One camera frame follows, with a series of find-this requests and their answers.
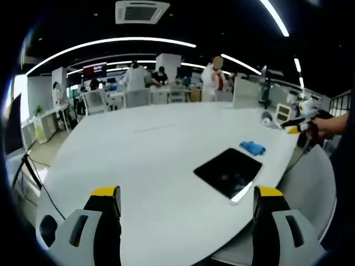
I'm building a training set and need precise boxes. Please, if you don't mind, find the black monitor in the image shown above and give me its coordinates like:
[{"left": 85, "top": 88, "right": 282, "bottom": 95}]
[{"left": 3, "top": 93, "right": 23, "bottom": 156}]

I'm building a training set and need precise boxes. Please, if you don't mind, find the black floor cable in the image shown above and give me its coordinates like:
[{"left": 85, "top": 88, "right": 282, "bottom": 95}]
[{"left": 11, "top": 151, "right": 66, "bottom": 220}]

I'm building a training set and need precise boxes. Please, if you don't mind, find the blue cleaning cloth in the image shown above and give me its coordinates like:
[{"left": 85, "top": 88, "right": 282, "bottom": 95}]
[{"left": 239, "top": 140, "right": 266, "bottom": 156}]

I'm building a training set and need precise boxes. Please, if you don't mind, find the ceiling air conditioner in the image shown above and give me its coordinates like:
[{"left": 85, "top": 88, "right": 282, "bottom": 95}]
[{"left": 115, "top": 0, "right": 170, "bottom": 25}]

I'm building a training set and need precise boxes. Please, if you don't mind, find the red wall screen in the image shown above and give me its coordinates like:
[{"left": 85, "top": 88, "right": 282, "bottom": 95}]
[{"left": 82, "top": 62, "right": 108, "bottom": 80}]

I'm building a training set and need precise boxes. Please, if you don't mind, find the yellow bag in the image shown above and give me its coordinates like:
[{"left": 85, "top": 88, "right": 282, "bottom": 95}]
[{"left": 34, "top": 116, "right": 48, "bottom": 144}]

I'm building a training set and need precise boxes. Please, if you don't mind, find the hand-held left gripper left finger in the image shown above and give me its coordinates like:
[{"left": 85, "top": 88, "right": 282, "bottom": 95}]
[{"left": 48, "top": 186, "right": 122, "bottom": 266}]

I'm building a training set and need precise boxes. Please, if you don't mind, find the thin gripper cable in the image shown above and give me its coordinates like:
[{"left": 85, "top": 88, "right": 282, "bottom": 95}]
[{"left": 285, "top": 135, "right": 312, "bottom": 170}]

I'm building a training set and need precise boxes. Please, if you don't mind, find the white partition board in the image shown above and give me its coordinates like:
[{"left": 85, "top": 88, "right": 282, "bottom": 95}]
[{"left": 232, "top": 76, "right": 263, "bottom": 109}]

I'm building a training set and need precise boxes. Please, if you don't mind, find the white mesh office chair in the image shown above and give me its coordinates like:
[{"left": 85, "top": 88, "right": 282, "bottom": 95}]
[{"left": 213, "top": 144, "right": 338, "bottom": 263}]

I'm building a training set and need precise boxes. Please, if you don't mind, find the person's right hand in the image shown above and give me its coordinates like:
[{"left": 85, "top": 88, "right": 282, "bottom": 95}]
[{"left": 305, "top": 119, "right": 324, "bottom": 140}]

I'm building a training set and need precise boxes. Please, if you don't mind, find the white storage rack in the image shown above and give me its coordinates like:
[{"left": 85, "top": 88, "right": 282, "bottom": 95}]
[{"left": 275, "top": 103, "right": 292, "bottom": 122}]

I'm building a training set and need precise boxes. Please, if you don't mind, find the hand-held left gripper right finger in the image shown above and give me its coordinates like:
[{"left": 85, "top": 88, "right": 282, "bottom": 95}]
[{"left": 251, "top": 185, "right": 326, "bottom": 266}]

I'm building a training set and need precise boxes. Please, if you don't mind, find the black stair railing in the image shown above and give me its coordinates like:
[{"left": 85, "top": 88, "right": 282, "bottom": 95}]
[{"left": 329, "top": 90, "right": 352, "bottom": 120}]

